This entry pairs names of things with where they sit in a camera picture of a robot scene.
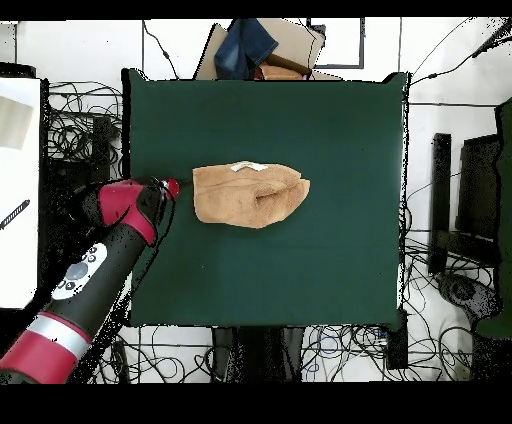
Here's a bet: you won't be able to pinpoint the tan terry towel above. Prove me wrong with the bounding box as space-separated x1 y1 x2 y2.
192 160 311 230

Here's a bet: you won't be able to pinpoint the black equipment rack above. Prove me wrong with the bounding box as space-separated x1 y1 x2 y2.
41 115 114 262

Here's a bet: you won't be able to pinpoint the dark green table cloth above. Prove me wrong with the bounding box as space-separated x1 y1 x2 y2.
121 67 411 331

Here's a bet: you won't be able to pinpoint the blue jeans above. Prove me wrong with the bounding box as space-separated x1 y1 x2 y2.
213 17 280 81

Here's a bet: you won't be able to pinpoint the tan towel in box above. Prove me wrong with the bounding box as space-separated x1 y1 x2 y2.
259 63 306 81

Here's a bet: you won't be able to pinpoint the black ridged tool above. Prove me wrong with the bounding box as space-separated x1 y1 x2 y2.
0 198 31 231

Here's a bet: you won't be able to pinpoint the white desk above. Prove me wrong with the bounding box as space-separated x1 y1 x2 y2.
0 76 42 310

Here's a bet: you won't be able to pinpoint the beige block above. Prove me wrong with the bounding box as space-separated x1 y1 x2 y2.
0 95 34 151

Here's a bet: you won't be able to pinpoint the cardboard box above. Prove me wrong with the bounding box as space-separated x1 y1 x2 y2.
193 17 343 81

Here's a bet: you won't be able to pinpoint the small black box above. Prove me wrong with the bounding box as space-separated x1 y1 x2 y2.
385 309 409 370

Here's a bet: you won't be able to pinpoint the wide black stand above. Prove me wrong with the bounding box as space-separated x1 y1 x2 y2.
455 133 503 265

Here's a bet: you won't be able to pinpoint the black looped cables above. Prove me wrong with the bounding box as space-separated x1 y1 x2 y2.
46 80 123 161

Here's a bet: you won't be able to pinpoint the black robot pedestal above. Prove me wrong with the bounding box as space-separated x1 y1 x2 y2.
210 325 306 383

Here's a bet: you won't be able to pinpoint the black rectangular floor frame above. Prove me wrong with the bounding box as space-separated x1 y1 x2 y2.
306 17 366 70

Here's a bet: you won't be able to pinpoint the narrow black post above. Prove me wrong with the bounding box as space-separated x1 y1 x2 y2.
427 132 452 275

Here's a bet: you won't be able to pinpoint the black cable tangle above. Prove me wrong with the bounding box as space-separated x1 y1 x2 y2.
307 229 497 383

